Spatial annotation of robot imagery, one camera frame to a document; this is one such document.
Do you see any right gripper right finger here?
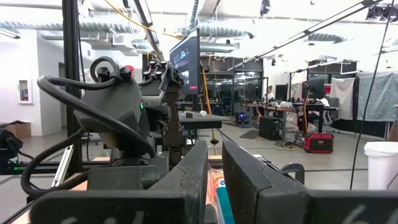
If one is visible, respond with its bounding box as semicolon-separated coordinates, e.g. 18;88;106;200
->
221;140;398;224

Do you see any black computer monitor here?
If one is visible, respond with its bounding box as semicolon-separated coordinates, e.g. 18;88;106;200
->
169;29;201;96

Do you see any person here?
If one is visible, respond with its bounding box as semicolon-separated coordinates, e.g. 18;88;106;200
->
265;85;275;103

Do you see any white wall cabinet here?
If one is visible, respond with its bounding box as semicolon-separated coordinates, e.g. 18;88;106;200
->
17;78;34;105

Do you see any red black box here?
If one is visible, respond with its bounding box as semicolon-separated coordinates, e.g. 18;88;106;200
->
303;133;335;154

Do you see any silver aluminium rail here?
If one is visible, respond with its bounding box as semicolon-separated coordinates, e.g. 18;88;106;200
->
50;144;75;188

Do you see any black aluminium table frame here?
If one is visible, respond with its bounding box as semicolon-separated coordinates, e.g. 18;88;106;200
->
61;0;84;175

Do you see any hanging black cable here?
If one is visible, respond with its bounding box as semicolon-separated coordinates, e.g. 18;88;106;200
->
349;0;394;191

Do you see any blue Maruchan noodle pack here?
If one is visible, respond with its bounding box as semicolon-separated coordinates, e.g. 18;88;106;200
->
216;178;236;224

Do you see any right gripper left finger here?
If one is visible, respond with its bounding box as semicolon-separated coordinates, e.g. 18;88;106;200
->
29;139;209;224

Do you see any white hanging cloth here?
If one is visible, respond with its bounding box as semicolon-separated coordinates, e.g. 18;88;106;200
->
330;77;356;121

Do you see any cardboard box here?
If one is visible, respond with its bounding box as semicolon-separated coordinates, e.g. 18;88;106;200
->
1;120;32;139

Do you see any black computer tower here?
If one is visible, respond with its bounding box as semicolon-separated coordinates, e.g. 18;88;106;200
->
258;116;281;141

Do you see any orange Maruchan noodle pack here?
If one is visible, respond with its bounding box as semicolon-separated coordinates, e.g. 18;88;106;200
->
206;164;225;220

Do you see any grey desk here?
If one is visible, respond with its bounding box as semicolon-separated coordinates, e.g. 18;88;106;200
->
178;112;230;131

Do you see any white trash bin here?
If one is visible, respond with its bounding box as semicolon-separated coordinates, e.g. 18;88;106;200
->
363;141;398;191

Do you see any grey hanging tarp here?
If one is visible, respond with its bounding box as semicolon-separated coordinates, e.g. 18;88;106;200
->
356;70;398;123

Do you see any black device green light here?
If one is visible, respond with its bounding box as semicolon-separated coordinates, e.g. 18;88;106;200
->
0;128;24;174

